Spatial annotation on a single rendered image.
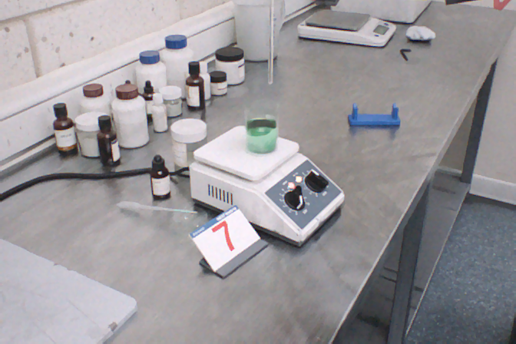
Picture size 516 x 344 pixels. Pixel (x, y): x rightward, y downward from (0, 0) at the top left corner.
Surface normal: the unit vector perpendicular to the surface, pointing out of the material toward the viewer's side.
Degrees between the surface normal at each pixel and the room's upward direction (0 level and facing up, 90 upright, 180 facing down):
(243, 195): 90
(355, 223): 0
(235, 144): 0
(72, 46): 90
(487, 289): 0
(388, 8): 93
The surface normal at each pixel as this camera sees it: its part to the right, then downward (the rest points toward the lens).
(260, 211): -0.58, 0.39
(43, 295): 0.00, -0.88
